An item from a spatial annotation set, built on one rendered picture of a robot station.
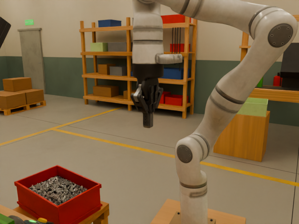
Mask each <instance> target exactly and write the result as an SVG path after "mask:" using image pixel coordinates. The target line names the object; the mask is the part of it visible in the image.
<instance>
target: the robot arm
mask: <svg viewBox="0 0 299 224"><path fill-rule="evenodd" d="M132 4H133V49H132V67H133V77H135V78H137V85H136V89H137V90H136V92H135V93H132V94H131V96H130V97H131V99H132V101H133V103H134V105H135V107H136V109H137V111H138V112H142V113H143V127H145V128H151V127H153V112H154V111H155V108H158V105H159V102H160V99H161V96H162V93H163V88H160V87H159V81H158V78H161V77H163V75H164V64H174V63H182V55H181V54H164V48H163V21H162V18H161V15H160V12H161V4H162V5H165V6H168V7H170V8H171V9H172V10H173V11H174V12H176V13H178V14H182V15H184V16H187V17H190V18H193V19H197V20H201V21H205V22H211V23H220V24H226V25H229V26H232V27H235V28H237V29H239V30H241V31H243V32H245V33H246V34H248V35H250V36H251V37H252V39H253V40H254V42H253V44H252V45H251V47H250V49H249V51H248V52H247V54H246V56H245V57H244V59H243V60H242V61H241V63H240V64H239V65H238V66H237V67H235V68H234V69H233V70H231V71H230V72H228V73H227V74H226V75H225V76H224V77H222V78H221V79H220V81H219V82H218V83H217V84H216V86H215V88H214V89H213V91H212V93H211V94H210V96H209V98H208V100H207V103H206V109H205V115H204V118H203V120H202V122H201V123H200V125H199V126H198V127H197V129H196V130H195V131H194V132H193V133H192V134H191V135H189V136H187V137H184V138H182V139H180V140H179V141H178V142H177V143H176V146H175V162H176V171H177V175H178V177H179V187H180V209H181V224H208V208H207V175H206V173H205V172H204V171H202V170H200V162H201V161H202V160H204V159H205V158H207V157H208V155H209V154H210V152H211V150H212V149H213V147H214V145H215V143H216V141H217V139H218V137H219V136H220V134H221V133H222V131H223V130H224V129H225V128H226V126H227V125H228V124H229V123H230V122H231V120H232V119H233V118H234V116H235V115H236V114H237V113H238V111H239V110H240V108H241V107H242V106H243V104H244V103H245V101H246V100H247V98H248V96H249V95H250V94H251V92H252V91H253V90H254V88H255V87H256V85H257V84H258V83H259V81H260V80H261V79H262V77H263V76H264V75H265V73H266V72H267V71H268V69H269V68H270V67H271V66H272V65H273V64H274V62H275V61H276V60H277V59H278V58H279V57H280V56H281V55H282V54H283V53H284V51H285V50H286V49H287V48H288V47H289V45H290V44H291V43H292V41H293V39H294V38H295V36H296V33H297V30H298V23H297V20H296V19H295V17H294V16H292V15H291V14H290V13H288V12H286V11H284V10H283V9H281V8H279V7H276V6H269V5H263V4H254V3H249V2H245V1H241V0H132Z"/></svg>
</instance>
